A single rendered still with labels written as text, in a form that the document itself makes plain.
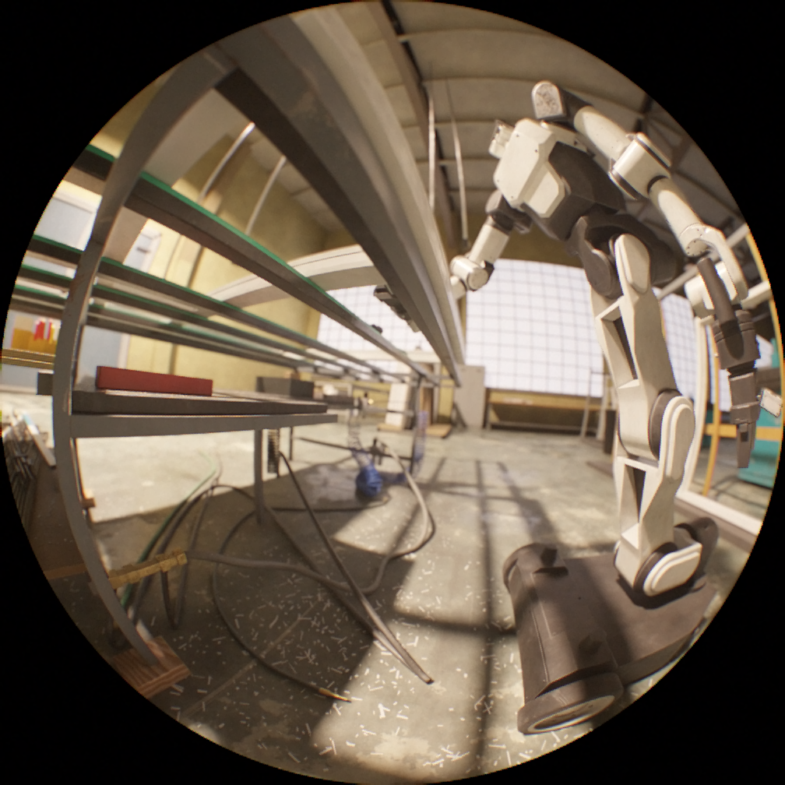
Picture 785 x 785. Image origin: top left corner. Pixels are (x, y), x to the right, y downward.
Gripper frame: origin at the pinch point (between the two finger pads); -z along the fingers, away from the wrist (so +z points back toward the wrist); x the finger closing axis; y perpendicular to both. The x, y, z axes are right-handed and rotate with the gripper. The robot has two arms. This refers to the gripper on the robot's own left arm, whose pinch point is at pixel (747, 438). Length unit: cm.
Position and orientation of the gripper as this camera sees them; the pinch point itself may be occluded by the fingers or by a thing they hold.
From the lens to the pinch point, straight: 53.1
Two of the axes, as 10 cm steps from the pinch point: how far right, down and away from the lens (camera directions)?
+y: 0.3, -1.5, -9.9
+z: -0.9, -9.9, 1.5
